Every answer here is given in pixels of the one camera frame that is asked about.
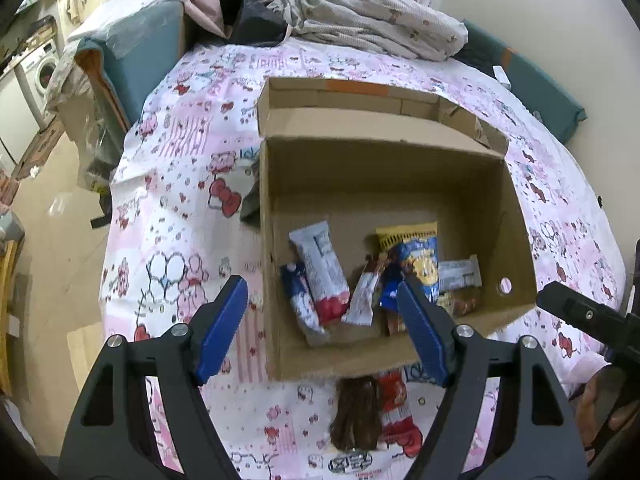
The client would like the dark sausage vacuum pack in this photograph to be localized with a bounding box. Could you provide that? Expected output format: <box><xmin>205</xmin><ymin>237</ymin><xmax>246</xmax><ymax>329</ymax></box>
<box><xmin>330</xmin><ymin>376</ymin><xmax>382</xmax><ymax>451</ymax></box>

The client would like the blue yellow bear chips bag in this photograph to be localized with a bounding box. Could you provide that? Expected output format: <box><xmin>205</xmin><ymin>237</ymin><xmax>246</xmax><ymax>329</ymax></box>
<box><xmin>375</xmin><ymin>222</ymin><xmax>439</xmax><ymax>312</ymax></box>

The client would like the blue white snack packet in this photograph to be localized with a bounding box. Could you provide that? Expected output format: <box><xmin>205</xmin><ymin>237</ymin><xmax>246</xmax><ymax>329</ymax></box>
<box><xmin>280</xmin><ymin>262</ymin><xmax>326</xmax><ymax>336</ymax></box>

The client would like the white red wafer bar packet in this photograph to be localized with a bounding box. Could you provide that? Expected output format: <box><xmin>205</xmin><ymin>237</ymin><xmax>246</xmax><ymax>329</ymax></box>
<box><xmin>288</xmin><ymin>221</ymin><xmax>350</xmax><ymax>326</ymax></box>

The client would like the operator hand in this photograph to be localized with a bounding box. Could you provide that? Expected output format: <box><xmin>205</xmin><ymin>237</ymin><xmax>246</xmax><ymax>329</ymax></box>
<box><xmin>575</xmin><ymin>365</ymin><xmax>639</xmax><ymax>465</ymax></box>

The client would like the red wrapped candy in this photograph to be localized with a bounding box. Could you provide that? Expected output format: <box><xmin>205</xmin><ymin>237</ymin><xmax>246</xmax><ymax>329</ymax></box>
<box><xmin>437</xmin><ymin>287</ymin><xmax>480</xmax><ymax>318</ymax></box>

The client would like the white nutrition label packet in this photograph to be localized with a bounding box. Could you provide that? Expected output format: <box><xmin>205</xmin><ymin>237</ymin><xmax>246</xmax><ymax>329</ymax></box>
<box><xmin>438</xmin><ymin>255</ymin><xmax>483</xmax><ymax>292</ymax></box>

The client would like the beige wafer biscuit packet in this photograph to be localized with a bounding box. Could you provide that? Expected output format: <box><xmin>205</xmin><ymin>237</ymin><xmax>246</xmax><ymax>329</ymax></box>
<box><xmin>341</xmin><ymin>252</ymin><xmax>388</xmax><ymax>326</ymax></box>

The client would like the teal cushion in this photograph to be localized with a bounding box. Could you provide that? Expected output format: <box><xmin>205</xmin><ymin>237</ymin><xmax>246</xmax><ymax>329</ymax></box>
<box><xmin>454</xmin><ymin>20</ymin><xmax>588</xmax><ymax>144</ymax></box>

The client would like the pink cartoon bed sheet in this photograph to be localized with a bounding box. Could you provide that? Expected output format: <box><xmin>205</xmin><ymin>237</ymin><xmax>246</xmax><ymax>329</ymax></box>
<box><xmin>100</xmin><ymin>39</ymin><xmax>625</xmax><ymax>479</ymax></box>

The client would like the brown cardboard box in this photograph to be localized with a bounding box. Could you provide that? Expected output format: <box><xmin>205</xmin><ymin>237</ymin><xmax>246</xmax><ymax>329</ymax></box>
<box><xmin>257</xmin><ymin>77</ymin><xmax>537</xmax><ymax>380</ymax></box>

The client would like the white washing machine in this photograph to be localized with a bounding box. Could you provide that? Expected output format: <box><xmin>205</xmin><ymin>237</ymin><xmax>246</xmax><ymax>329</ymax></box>
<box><xmin>14</xmin><ymin>38</ymin><xmax>60</xmax><ymax>131</ymax></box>

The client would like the teal mattress edge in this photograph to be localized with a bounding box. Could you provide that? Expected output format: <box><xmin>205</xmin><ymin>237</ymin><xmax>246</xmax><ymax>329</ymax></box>
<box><xmin>74</xmin><ymin>0</ymin><xmax>186</xmax><ymax>128</ymax></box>

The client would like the crumpled floral blanket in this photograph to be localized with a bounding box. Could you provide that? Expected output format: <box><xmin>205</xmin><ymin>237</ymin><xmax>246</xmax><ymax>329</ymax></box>
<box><xmin>257</xmin><ymin>0</ymin><xmax>469</xmax><ymax>62</ymax></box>

